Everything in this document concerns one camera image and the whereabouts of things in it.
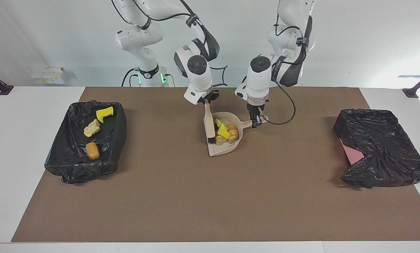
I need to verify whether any black bag lined bin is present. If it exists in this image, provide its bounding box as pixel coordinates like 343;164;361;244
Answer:
44;100;127;184

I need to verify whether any cream sponge chunk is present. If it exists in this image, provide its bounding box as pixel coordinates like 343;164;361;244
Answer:
83;119;101;137

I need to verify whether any large yellow sponge piece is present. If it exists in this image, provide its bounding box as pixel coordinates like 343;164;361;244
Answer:
217;123;230;140

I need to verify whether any green and yellow sponge piece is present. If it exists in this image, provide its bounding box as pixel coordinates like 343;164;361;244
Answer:
96;106;114;123

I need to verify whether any beige plastic dustpan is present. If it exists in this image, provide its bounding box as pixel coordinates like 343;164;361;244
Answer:
206;111;269;157

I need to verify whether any beige hand brush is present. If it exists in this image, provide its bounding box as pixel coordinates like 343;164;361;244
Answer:
204;102;217;145

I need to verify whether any brown table mat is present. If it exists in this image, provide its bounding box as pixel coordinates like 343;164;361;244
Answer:
11;86;420;243

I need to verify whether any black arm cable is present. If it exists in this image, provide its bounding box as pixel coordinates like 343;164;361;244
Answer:
264;0;314;125
112;0;229;87

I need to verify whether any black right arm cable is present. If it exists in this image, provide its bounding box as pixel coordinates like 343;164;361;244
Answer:
112;0;229;87

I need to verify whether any white wall box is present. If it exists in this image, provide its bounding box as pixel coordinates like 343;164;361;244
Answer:
32;67;69;85

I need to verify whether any brown sponge chunk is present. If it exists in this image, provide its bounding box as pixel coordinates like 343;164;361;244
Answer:
86;142;100;160

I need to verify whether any black bag over pink bin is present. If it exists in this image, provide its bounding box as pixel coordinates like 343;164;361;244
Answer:
333;109;420;189

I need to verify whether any black right base cable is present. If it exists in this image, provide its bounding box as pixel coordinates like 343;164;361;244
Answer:
122;68;140;87

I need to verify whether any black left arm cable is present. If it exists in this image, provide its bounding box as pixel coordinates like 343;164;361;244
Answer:
264;0;314;125

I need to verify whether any pink bin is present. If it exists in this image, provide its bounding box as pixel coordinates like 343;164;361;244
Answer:
339;138;365;166

